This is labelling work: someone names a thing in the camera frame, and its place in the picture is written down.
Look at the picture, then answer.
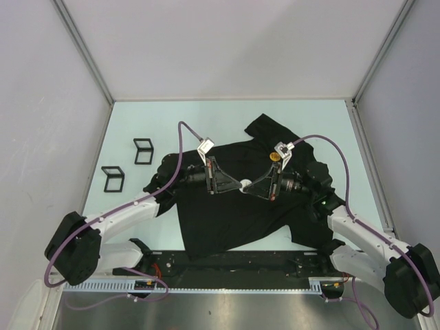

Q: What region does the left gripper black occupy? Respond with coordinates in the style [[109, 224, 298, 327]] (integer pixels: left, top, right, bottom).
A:
[[172, 157, 241, 195]]

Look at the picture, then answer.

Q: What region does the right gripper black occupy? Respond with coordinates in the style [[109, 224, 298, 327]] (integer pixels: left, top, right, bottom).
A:
[[243, 162, 314, 201]]

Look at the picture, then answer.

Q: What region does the white round brooch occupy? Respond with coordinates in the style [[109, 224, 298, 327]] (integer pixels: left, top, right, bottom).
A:
[[239, 179, 252, 193]]

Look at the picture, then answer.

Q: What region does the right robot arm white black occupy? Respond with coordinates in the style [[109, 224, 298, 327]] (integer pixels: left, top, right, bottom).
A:
[[241, 162, 439, 318]]

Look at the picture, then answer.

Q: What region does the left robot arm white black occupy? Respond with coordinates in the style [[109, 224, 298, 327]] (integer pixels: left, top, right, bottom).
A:
[[44, 154, 242, 287]]

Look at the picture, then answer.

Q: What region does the black t-shirt garment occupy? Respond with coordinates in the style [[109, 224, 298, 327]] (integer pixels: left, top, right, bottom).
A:
[[143, 114, 333, 259]]

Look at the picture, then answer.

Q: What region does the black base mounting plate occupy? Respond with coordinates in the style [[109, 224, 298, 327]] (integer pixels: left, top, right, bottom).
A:
[[132, 250, 342, 278]]

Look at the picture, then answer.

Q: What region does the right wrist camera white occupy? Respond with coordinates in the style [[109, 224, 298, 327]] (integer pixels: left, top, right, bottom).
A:
[[274, 142, 295, 170]]

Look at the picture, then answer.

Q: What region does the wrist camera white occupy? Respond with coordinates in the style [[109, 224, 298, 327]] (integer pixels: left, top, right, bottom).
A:
[[197, 137, 215, 165], [274, 142, 295, 170]]

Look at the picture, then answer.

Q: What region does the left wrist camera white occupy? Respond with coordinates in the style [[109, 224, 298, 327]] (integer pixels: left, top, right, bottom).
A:
[[197, 137, 215, 165]]

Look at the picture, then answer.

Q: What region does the black frame box far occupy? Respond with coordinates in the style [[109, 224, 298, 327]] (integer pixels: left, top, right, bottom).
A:
[[133, 138, 154, 165]]

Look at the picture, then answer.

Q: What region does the black frame box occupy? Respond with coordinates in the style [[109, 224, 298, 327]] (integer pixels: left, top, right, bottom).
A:
[[133, 138, 154, 165], [101, 166, 125, 193]]

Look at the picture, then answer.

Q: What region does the black frame box near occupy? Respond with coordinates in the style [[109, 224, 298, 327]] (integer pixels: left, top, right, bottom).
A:
[[101, 166, 125, 193]]

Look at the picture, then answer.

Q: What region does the white slotted cable duct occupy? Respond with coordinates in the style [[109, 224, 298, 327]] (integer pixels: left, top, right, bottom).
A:
[[63, 278, 322, 294]]

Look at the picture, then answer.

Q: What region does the aluminium post right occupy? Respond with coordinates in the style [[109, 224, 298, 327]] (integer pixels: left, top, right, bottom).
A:
[[351, 0, 418, 105]]

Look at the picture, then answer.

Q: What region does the aluminium post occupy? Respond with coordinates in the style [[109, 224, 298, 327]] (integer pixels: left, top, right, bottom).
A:
[[351, 0, 418, 105], [51, 0, 115, 107]]

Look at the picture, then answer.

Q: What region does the aluminium post left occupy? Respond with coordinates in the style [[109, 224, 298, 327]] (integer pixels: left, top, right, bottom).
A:
[[51, 0, 115, 107]]

